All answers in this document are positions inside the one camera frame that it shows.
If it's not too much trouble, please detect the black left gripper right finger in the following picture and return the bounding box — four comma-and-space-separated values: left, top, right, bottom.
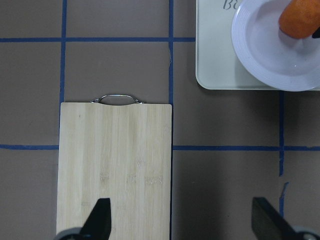
251, 197, 295, 240

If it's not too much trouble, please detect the orange fruit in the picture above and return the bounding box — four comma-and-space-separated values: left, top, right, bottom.
278, 0, 320, 39

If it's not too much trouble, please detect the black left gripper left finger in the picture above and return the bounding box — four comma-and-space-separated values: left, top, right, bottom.
80, 198, 111, 240

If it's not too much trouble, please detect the white round plate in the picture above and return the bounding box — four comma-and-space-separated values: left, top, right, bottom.
231, 0, 320, 92

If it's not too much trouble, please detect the cream bear tray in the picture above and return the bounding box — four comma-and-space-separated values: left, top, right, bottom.
195, 0, 278, 90

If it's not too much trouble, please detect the bamboo cutting board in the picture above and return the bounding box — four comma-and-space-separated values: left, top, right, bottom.
56, 99, 172, 240

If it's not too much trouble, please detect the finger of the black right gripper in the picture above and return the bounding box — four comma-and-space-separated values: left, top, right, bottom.
311, 27, 320, 39

